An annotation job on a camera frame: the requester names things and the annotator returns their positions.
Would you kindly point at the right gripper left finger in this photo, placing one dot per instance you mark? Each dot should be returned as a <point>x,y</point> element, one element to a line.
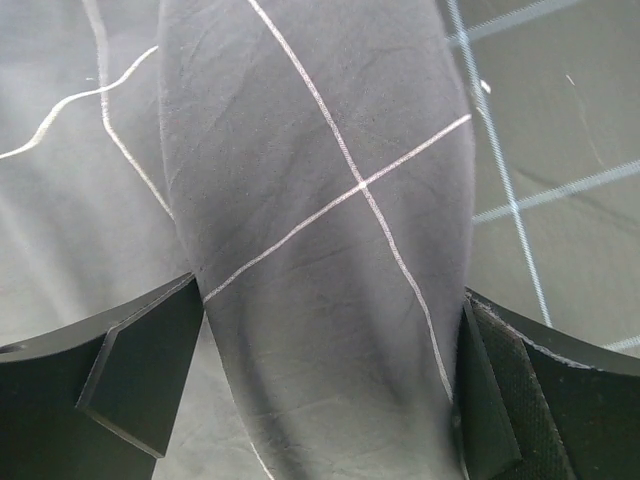
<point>98,399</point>

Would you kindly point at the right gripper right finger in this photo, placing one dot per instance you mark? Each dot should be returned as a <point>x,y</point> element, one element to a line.
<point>531,402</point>

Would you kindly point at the grey checked pillowcase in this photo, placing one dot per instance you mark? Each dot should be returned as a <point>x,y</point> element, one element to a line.
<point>310,163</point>

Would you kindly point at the black grid cutting mat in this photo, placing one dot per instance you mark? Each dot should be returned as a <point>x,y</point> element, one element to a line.
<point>555,88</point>

